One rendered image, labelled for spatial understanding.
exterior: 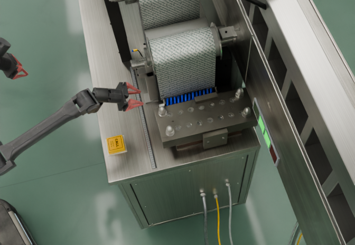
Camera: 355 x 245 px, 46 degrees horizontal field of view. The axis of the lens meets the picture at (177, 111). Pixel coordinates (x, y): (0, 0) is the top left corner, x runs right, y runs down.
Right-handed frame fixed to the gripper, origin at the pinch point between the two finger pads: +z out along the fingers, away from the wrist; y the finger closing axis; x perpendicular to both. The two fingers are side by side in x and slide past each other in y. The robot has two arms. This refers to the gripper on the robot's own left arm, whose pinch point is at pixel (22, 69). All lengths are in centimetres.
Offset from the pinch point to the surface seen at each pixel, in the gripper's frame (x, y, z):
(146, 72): -39, -42, 12
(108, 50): -26.7, -3.6, 32.0
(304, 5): -96, -73, 9
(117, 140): -7, -49, 18
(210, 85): -52, -59, 29
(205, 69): -56, -58, 17
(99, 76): -16.7, -14.2, 26.4
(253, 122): -53, -82, 34
